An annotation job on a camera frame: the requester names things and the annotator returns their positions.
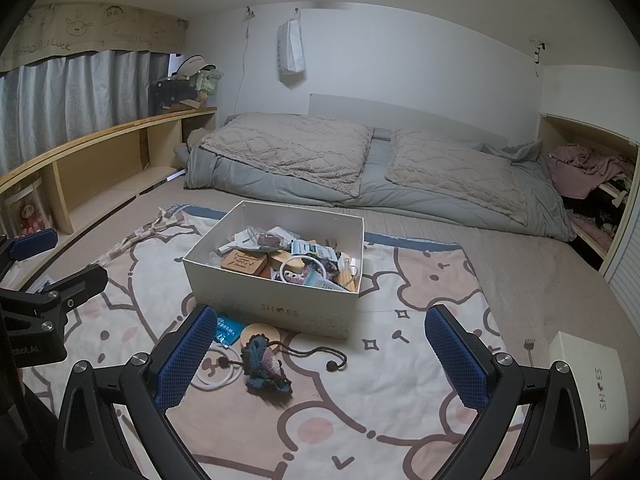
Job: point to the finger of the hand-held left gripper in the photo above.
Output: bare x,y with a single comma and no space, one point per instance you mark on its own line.
35,242
75,285

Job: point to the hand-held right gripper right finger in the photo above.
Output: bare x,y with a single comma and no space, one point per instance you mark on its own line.
457,360

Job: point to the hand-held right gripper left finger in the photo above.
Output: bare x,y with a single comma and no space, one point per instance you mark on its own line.
182,355

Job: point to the blue foil packet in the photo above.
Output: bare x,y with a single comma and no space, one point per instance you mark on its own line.
230,329

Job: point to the round wooden lid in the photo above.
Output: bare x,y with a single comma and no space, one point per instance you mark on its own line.
262,331

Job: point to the white shoe box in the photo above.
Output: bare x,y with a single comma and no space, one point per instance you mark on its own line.
260,310

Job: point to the small doll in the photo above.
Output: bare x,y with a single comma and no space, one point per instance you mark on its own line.
29,215

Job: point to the printed cartoon bear blanket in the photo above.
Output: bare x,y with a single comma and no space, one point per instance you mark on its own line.
375,410

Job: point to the wooden shelf unit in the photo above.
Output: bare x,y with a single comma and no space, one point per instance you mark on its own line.
100,135

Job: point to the white shoe box lid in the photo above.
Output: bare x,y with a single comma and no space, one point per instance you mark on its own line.
590,400

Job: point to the light wooden block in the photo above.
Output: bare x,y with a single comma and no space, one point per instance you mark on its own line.
285,261

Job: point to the dark brown packet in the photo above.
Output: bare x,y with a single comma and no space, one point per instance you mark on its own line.
267,241

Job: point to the pale blue packet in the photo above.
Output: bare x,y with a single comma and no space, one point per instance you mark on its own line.
320,281

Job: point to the grey curtain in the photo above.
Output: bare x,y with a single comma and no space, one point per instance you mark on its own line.
75,90

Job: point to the blue and white packet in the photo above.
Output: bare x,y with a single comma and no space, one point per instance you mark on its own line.
305,247

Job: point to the grey cushion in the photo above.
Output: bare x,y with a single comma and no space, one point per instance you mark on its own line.
182,152

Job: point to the white sliding door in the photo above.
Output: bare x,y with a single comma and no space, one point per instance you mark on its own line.
625,280

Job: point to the right beige pillow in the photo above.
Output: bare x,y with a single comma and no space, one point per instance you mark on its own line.
450,170

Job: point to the beige pillow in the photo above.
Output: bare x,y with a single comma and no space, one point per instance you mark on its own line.
450,170
280,150

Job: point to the grey bed with pillows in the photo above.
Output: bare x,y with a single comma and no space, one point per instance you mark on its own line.
380,180

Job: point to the dark clothes pile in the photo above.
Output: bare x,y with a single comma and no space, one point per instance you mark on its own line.
595,210

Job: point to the black bag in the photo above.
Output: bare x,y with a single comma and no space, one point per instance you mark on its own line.
172,92

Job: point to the beige printed valance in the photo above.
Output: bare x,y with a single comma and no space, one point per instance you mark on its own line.
75,30

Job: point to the left beige pillow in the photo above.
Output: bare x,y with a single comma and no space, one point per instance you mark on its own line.
280,150

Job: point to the pink clothes pile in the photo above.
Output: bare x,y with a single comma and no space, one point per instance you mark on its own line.
580,165

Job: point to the pale green plush toy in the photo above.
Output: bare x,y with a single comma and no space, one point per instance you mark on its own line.
210,82

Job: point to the white cap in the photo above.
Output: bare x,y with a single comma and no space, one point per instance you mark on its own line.
192,64

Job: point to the wooden closet shelf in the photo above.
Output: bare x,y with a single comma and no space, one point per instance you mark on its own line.
552,132

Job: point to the white hanging paper bag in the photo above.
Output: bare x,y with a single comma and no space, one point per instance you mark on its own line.
292,50

